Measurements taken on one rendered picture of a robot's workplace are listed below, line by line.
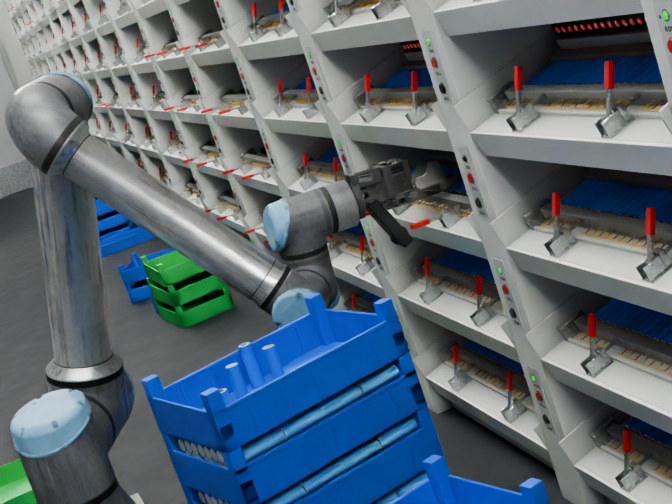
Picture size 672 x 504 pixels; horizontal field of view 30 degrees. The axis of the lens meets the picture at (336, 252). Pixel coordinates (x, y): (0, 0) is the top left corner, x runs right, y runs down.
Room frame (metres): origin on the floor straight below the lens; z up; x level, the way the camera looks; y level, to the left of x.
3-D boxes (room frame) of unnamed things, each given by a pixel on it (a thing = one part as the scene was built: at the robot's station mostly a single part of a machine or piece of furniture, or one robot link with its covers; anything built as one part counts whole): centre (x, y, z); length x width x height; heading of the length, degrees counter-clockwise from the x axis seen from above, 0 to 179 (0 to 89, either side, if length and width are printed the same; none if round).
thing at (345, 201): (2.31, -0.04, 0.58); 0.10 x 0.05 x 0.09; 14
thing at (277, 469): (1.64, 0.13, 0.44); 0.30 x 0.20 x 0.08; 120
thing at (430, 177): (2.33, -0.23, 0.57); 0.09 x 0.03 x 0.06; 96
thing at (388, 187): (2.33, -0.12, 0.58); 0.12 x 0.08 x 0.09; 104
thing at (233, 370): (1.61, 0.18, 0.52); 0.02 x 0.02 x 0.06
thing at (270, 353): (1.64, 0.13, 0.52); 0.02 x 0.02 x 0.06
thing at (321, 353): (1.64, 0.13, 0.52); 0.30 x 0.20 x 0.08; 120
